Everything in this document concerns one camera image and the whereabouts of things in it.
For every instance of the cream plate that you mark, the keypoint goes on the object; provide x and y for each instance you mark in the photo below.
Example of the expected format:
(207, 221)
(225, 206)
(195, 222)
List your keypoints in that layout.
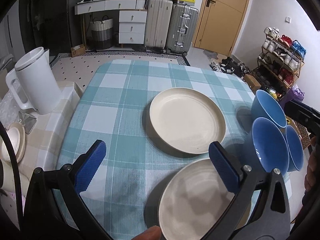
(187, 120)
(193, 201)

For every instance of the metal phone stand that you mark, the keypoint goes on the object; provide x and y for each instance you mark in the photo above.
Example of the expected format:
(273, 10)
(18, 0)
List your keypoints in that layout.
(28, 121)

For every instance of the small cardboard box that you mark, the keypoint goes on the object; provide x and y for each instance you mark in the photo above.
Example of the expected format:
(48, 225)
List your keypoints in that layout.
(253, 84)

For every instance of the dotted beige rug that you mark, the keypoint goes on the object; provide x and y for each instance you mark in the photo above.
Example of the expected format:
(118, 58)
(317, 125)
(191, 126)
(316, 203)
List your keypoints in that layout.
(80, 69)

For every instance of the person's right hand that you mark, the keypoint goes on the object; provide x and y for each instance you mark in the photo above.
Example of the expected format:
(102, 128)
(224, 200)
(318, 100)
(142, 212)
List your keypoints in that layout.
(310, 178)

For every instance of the woven laundry basket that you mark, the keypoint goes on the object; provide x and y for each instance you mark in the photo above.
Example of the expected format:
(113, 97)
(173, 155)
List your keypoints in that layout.
(102, 33)

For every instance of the person's left hand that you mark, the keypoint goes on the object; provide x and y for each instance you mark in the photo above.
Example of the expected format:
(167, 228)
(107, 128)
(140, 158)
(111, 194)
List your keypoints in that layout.
(152, 233)

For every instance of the stacked small cream bowls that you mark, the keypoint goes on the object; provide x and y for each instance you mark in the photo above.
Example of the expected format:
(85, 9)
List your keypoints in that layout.
(17, 138)

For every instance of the wooden shoe rack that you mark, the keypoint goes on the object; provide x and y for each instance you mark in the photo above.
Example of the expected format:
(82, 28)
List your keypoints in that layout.
(280, 61)

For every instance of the wooden door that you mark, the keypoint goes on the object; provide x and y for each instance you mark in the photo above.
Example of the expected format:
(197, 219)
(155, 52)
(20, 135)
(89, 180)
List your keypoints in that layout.
(219, 25)

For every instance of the beige suitcase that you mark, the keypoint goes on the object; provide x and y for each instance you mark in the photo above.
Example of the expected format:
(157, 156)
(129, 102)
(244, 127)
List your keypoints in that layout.
(157, 23)

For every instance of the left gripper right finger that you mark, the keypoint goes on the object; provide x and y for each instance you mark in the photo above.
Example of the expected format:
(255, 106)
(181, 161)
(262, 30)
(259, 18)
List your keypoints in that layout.
(259, 208)

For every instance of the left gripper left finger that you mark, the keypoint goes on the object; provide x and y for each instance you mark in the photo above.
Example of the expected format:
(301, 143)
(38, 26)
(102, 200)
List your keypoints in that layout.
(54, 208)

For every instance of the white drawer desk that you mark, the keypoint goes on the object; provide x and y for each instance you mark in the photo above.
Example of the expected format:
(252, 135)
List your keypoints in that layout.
(131, 21)

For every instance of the white electric kettle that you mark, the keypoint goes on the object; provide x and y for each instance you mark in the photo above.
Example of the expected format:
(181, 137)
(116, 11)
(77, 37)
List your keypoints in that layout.
(37, 81)

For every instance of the silver suitcase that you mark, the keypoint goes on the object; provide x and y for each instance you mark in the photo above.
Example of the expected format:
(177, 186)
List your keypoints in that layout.
(181, 29)

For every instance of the white paper cup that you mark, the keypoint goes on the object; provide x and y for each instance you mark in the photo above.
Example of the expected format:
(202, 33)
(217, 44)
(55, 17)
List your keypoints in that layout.
(7, 179)

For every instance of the purple bag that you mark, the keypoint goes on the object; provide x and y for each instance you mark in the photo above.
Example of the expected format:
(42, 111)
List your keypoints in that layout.
(293, 93)

